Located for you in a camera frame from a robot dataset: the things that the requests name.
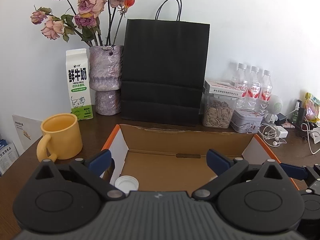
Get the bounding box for yellow ceramic mug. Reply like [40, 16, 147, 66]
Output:
[36, 113, 83, 162]

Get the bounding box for black paper bag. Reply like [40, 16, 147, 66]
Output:
[121, 0, 210, 126]

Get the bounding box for middle water bottle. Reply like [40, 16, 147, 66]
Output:
[245, 66, 261, 111]

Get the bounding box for white flat box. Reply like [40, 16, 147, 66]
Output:
[203, 79, 243, 98]

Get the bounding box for purple ceramic vase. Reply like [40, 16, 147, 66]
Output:
[89, 45, 124, 116]

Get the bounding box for clear seed container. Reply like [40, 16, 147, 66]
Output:
[202, 93, 238, 129]

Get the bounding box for black power adapter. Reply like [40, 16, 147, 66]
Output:
[274, 113, 287, 126]

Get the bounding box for grey metal tin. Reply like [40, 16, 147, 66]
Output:
[230, 109, 263, 134]

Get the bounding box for white charger block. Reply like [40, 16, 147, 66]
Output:
[273, 126, 288, 139]

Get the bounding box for white booklet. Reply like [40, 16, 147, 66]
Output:
[12, 115, 42, 156]

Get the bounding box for white robot figurine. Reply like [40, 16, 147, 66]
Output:
[264, 95, 283, 124]

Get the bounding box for white green milk carton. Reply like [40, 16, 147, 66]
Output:
[66, 48, 93, 120]

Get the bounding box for water bottle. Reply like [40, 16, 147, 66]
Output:
[257, 70, 273, 115]
[232, 63, 248, 109]
[245, 66, 261, 111]

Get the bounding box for dried rose bouquet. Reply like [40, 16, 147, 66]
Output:
[30, 0, 135, 47]

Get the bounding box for left water bottle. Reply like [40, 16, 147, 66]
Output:
[232, 63, 248, 109]

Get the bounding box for white jar lid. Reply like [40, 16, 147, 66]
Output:
[114, 176, 139, 195]

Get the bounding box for white earphones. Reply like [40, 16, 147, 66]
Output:
[258, 124, 287, 147]

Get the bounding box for right water bottle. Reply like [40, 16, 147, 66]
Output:
[257, 70, 273, 115]

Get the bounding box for red cardboard box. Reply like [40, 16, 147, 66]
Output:
[103, 124, 278, 194]

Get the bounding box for yellow snack packet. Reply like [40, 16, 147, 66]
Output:
[304, 93, 320, 123]

